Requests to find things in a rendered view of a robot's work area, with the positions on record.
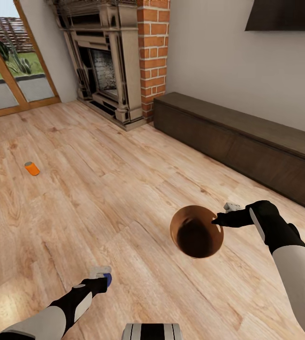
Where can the can of soda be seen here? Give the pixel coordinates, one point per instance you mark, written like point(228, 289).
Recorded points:
point(108, 275)
point(32, 169)

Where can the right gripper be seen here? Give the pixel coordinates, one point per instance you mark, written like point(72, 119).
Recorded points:
point(228, 219)

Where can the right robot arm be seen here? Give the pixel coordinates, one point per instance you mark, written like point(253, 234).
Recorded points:
point(285, 244)

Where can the trash can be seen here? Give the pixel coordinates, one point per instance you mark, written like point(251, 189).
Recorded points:
point(193, 232)

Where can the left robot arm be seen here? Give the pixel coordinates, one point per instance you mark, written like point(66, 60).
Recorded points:
point(54, 321)

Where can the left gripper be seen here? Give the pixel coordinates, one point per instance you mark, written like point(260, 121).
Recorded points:
point(99, 283)

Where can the door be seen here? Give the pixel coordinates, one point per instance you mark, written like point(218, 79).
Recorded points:
point(25, 82)

